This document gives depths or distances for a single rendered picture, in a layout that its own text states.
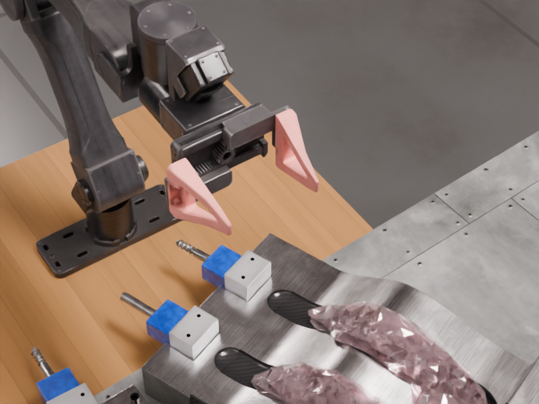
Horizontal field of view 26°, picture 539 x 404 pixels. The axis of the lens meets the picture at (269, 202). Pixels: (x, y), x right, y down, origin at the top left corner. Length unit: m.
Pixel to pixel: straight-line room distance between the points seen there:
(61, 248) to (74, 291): 0.07
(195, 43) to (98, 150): 0.41
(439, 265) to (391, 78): 1.52
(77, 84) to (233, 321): 0.35
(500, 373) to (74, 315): 0.54
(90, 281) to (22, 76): 1.60
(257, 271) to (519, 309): 0.35
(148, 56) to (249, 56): 1.98
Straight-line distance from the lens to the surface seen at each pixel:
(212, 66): 1.07
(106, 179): 1.47
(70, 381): 1.41
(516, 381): 1.38
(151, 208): 1.62
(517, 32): 3.24
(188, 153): 1.10
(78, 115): 1.45
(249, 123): 1.11
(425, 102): 2.99
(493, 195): 1.67
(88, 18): 1.25
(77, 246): 1.58
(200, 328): 1.39
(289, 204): 1.63
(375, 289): 1.42
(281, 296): 1.45
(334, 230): 1.60
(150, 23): 1.12
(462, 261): 1.58
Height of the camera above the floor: 2.00
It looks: 47 degrees down
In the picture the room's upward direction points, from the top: straight up
